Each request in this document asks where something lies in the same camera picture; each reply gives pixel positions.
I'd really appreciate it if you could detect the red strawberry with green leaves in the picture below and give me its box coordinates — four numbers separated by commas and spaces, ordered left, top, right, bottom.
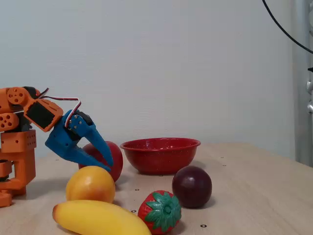
137, 190, 182, 235

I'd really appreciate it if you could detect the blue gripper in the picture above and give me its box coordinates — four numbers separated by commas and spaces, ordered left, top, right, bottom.
45, 109, 114, 172

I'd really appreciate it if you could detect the white red black servo cable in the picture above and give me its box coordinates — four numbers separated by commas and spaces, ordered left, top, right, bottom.
36, 87, 82, 128

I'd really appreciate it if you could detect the grey vertical frame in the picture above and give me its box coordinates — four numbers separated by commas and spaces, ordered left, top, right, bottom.
292, 0, 313, 168

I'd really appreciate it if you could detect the orange fruit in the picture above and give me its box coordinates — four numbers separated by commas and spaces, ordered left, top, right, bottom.
65, 165, 116, 204

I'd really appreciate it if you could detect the red speckled bowl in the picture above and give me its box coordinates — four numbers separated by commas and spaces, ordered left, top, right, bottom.
119, 138, 201, 175

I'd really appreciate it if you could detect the red apple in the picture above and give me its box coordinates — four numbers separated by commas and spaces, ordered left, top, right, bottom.
78, 141, 124, 183

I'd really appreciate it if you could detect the yellow banana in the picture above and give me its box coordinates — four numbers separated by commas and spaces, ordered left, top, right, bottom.
52, 200, 152, 235

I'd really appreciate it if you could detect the silver metal stand joint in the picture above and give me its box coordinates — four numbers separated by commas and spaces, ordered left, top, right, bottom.
306, 66, 313, 115

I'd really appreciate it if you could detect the dark purple plum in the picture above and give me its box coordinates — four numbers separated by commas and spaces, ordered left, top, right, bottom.
172, 165, 213, 209

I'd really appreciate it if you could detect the black hanging cable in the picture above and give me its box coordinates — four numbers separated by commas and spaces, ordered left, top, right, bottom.
262, 0, 313, 54

